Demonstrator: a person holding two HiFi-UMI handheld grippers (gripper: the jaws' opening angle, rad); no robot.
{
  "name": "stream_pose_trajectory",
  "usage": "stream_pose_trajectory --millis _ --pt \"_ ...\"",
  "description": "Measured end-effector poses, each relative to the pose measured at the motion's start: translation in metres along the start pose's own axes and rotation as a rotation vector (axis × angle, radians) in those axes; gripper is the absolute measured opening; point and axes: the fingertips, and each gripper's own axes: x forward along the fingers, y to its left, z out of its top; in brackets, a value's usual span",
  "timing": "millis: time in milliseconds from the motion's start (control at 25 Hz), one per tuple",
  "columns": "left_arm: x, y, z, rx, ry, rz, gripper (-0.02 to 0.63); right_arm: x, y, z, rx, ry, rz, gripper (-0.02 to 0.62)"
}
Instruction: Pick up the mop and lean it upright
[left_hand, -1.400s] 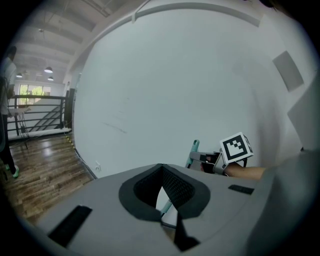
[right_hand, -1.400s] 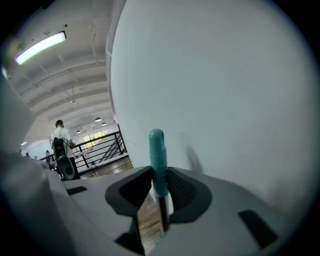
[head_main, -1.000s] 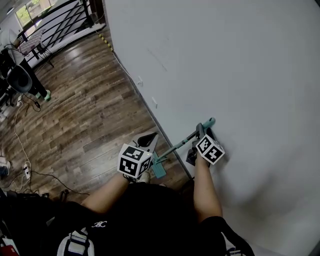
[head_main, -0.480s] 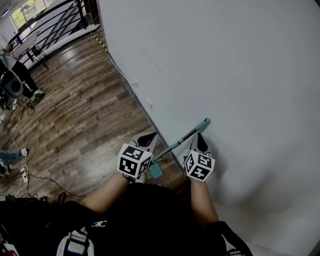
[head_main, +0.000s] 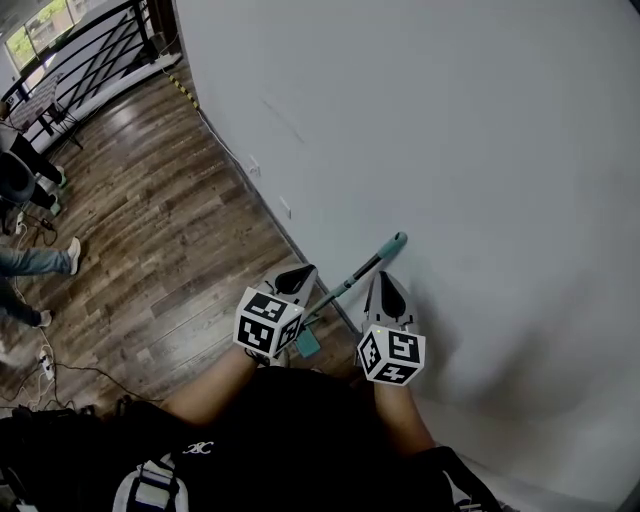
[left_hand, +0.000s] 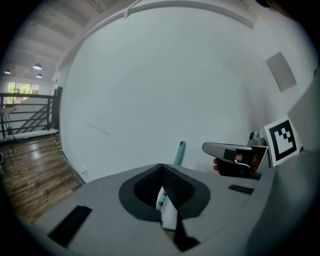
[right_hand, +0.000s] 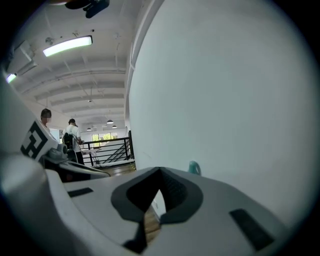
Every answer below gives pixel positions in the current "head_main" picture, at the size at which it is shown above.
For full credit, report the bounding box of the white and black chest pack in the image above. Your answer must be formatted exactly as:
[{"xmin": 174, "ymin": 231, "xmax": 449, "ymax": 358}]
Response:
[{"xmin": 112, "ymin": 452, "xmax": 190, "ymax": 512}]

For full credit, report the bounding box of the person's left forearm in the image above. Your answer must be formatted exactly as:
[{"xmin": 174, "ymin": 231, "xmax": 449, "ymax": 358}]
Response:
[{"xmin": 162, "ymin": 344, "xmax": 281, "ymax": 426}]

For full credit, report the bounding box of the patterned folding table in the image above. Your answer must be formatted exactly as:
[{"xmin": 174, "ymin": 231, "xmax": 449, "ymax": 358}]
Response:
[{"xmin": 8, "ymin": 73, "xmax": 84, "ymax": 151}]

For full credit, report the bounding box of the window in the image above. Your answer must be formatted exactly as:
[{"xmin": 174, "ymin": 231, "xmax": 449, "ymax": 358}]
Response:
[{"xmin": 4, "ymin": 0, "xmax": 94, "ymax": 71}]

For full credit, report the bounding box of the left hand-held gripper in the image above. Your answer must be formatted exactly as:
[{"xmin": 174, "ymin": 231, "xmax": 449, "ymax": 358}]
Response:
[{"xmin": 232, "ymin": 263, "xmax": 319, "ymax": 360}]

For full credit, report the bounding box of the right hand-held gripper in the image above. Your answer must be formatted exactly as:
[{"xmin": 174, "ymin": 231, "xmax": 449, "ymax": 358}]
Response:
[{"xmin": 356, "ymin": 270, "xmax": 427, "ymax": 387}]

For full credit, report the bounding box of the black metal railing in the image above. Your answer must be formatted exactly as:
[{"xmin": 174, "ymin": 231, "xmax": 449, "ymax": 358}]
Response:
[{"xmin": 0, "ymin": 0, "xmax": 157, "ymax": 154}]

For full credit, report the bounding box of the person's black shirt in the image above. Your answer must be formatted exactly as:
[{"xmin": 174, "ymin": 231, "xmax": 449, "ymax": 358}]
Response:
[{"xmin": 0, "ymin": 367, "xmax": 501, "ymax": 512}]

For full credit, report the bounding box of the yellow black striped cable cover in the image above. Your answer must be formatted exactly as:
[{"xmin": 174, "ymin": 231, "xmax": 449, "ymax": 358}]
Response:
[{"xmin": 167, "ymin": 74, "xmax": 201, "ymax": 110}]

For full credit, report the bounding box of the black floor cable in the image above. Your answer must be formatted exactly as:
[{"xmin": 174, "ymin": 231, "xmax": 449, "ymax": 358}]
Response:
[{"xmin": 0, "ymin": 362, "xmax": 164, "ymax": 409}]

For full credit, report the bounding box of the person's right forearm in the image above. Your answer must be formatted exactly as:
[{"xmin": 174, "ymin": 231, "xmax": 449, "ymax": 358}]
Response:
[{"xmin": 372, "ymin": 382, "xmax": 437, "ymax": 459}]

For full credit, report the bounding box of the teal mop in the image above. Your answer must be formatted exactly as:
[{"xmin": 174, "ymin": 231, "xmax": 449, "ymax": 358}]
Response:
[{"xmin": 292, "ymin": 231, "xmax": 409, "ymax": 359}]

